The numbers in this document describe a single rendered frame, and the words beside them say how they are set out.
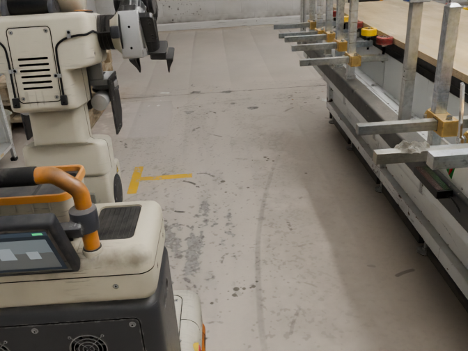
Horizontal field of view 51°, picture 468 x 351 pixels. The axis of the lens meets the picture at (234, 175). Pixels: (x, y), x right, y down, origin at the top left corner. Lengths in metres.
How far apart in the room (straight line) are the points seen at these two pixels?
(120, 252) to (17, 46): 0.55
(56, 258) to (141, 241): 0.17
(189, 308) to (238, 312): 0.43
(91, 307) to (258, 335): 0.98
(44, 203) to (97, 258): 0.16
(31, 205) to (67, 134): 0.32
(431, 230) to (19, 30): 1.81
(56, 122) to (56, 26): 0.25
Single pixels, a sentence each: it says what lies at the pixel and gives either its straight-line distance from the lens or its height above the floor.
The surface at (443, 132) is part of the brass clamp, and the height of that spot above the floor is 0.82.
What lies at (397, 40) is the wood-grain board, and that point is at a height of 0.90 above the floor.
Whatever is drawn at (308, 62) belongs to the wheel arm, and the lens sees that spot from 2.47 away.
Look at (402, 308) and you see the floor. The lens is 2.14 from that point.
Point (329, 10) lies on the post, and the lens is 3.00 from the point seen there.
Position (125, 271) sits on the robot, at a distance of 1.03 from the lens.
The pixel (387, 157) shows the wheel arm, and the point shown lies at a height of 0.85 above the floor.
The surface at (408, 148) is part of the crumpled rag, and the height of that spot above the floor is 0.87.
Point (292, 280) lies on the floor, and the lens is 2.22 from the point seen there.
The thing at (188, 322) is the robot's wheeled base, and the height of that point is 0.28.
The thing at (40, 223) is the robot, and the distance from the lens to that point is 0.91.
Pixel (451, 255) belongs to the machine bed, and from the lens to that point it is 2.19.
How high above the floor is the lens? 1.37
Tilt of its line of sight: 26 degrees down
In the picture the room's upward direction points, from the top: 3 degrees counter-clockwise
